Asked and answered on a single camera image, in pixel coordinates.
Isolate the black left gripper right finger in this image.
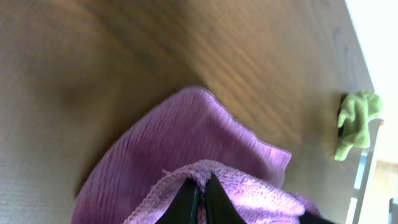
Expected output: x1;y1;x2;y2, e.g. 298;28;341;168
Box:
205;173;246;224

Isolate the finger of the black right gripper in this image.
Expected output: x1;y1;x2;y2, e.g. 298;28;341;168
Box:
298;211;335;224

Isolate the purple microfiber cloth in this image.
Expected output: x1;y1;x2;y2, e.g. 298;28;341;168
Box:
72;87;320;223

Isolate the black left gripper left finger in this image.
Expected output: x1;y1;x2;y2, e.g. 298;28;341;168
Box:
156;179;200;224

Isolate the crumpled green cloth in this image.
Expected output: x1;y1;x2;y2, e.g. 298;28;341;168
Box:
334;90;382;161

